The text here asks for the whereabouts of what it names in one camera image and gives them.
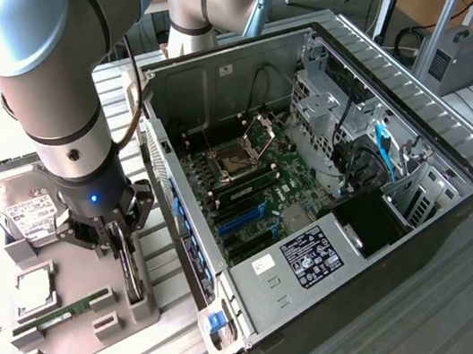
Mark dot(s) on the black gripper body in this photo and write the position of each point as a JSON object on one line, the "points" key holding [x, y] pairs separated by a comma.
{"points": [[94, 196]]}

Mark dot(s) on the black graphics card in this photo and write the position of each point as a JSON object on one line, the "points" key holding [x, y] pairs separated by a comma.
{"points": [[131, 276]]}

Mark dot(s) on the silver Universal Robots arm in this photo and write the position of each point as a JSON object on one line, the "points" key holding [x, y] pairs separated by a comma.
{"points": [[52, 80]]}

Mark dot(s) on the grey parts rack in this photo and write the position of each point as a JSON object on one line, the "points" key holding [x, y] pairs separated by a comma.
{"points": [[74, 295]]}

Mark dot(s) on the silver CPU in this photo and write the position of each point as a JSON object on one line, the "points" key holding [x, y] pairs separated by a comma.
{"points": [[34, 290]]}

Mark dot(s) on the green RAM stick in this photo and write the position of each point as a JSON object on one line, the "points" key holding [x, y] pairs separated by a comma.
{"points": [[66, 313]]}

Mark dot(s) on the CPU socket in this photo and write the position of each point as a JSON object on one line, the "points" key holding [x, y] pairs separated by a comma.
{"points": [[230, 160]]}

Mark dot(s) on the black RAM stick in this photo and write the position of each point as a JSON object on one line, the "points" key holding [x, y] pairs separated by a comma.
{"points": [[243, 191]]}

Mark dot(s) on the blue expansion slot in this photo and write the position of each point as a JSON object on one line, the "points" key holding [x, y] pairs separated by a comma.
{"points": [[243, 217]]}

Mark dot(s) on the black expansion slot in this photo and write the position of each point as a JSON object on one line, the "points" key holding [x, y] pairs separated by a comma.
{"points": [[247, 241]]}

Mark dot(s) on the metal socket cover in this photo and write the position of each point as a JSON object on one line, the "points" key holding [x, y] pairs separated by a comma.
{"points": [[262, 134]]}

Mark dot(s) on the blue case latch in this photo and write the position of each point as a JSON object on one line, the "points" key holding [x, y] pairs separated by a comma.
{"points": [[215, 322]]}

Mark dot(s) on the silver chipset heatsink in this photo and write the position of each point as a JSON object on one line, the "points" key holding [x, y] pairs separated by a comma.
{"points": [[295, 216]]}

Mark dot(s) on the green motherboard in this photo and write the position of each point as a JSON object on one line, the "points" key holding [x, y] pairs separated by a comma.
{"points": [[294, 172]]}

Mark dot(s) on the grey power supply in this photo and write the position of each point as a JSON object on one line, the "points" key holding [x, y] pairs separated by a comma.
{"points": [[283, 292]]}

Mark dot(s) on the tall metal disk bay cage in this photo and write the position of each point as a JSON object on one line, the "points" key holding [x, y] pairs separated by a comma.
{"points": [[313, 109]]}

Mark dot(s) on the open black PC case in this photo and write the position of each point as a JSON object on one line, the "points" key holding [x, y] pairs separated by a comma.
{"points": [[331, 306]]}

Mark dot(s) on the low slotted metal disk bay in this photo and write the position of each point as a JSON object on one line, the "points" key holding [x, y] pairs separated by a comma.
{"points": [[421, 196]]}

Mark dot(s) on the grey computer tower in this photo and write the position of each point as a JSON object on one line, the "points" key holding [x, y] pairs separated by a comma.
{"points": [[462, 57]]}

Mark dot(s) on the hard disk in blue frame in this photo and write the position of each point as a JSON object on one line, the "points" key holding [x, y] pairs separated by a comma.
{"points": [[19, 209]]}

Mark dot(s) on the aluminium profile frame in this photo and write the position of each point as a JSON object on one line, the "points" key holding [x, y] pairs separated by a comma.
{"points": [[445, 10]]}

